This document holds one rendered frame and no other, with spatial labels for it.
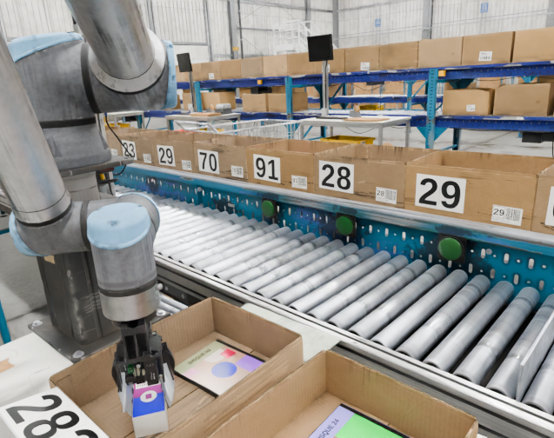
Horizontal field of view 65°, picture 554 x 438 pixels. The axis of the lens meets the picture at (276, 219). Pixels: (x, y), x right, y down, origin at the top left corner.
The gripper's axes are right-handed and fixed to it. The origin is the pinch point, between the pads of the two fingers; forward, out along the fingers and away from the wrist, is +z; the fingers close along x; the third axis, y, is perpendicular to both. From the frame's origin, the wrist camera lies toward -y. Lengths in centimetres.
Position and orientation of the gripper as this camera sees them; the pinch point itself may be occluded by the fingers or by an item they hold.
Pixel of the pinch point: (150, 401)
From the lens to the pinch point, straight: 89.3
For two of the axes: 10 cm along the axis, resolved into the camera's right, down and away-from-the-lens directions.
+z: 0.5, 9.5, 3.0
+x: 9.6, -1.3, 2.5
